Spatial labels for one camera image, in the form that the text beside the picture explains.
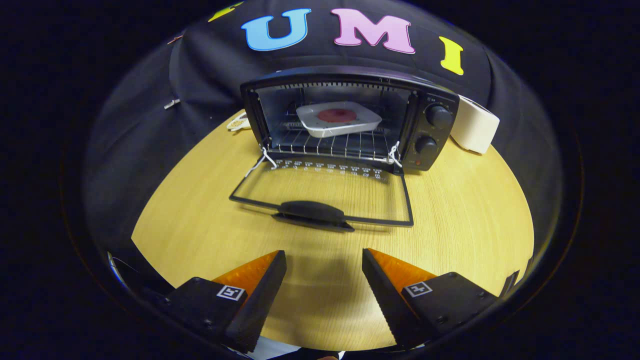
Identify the silver cloth clip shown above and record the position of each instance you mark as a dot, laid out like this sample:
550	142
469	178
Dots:
171	104

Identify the black toaster oven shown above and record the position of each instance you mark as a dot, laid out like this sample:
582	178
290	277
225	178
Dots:
435	135

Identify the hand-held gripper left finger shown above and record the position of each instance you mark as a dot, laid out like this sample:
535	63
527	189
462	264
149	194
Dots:
260	300

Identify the pink ham slice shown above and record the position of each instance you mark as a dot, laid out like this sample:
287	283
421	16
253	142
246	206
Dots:
337	115

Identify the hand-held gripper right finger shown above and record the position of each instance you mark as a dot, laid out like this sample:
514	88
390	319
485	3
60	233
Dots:
387	297

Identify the black backdrop cloth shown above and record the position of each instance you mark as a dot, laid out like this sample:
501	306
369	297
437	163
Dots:
210	75

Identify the white bread toaster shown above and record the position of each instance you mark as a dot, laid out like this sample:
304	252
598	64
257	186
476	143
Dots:
477	125

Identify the white square plate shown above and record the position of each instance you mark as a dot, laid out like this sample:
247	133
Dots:
340	129

